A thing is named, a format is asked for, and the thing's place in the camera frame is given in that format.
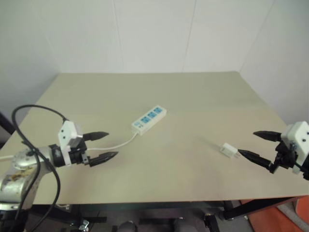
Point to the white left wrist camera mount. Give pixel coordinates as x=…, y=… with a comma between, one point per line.
x=66, y=131

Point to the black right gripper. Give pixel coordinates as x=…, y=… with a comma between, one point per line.
x=285, y=157

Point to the white plug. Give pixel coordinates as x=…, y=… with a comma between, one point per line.
x=227, y=150

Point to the orange box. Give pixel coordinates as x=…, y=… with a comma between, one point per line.
x=285, y=217

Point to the black metal table frame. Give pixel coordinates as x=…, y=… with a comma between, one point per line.
x=154, y=215

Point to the white blue power strip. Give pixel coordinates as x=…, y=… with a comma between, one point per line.
x=149, y=119

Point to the dark rounded shape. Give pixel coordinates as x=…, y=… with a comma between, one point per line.
x=127, y=226

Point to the black slanted bar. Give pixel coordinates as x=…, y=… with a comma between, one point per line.
x=6, y=125

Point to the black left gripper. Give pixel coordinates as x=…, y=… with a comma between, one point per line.
x=77, y=155

